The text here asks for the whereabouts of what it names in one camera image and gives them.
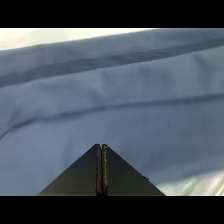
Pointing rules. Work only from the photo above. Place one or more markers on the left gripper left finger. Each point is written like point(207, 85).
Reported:
point(78, 176)

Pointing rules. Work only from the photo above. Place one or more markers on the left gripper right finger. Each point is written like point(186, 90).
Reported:
point(128, 176)

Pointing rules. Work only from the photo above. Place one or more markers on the blue shirt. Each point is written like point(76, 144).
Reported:
point(113, 86)

